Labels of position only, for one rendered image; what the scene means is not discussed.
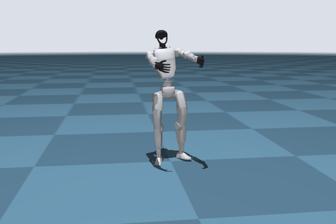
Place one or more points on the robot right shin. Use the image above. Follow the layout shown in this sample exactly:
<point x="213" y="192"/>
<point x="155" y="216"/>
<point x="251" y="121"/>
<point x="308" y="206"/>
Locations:
<point x="158" y="142"/>

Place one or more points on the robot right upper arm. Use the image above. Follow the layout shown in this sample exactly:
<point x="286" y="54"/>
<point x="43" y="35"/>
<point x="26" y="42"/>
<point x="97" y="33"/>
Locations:
<point x="150" y="54"/>

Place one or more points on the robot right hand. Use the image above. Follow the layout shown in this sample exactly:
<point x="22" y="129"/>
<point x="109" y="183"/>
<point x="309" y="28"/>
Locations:
<point x="160" y="66"/>

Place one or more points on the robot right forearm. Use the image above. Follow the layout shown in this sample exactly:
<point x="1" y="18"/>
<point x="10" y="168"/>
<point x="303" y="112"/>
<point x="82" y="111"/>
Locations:
<point x="151" y="62"/>

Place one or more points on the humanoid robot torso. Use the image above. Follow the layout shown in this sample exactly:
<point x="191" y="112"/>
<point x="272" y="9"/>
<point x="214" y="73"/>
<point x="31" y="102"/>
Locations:
<point x="168" y="54"/>

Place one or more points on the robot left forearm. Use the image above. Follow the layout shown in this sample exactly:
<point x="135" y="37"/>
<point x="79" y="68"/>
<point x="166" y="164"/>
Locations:
<point x="192" y="57"/>

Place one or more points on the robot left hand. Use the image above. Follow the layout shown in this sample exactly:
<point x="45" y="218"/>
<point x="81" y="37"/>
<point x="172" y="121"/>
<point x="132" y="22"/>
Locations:
<point x="200" y="61"/>

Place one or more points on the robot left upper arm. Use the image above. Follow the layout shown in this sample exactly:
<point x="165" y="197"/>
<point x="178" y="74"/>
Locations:
<point x="181" y="53"/>

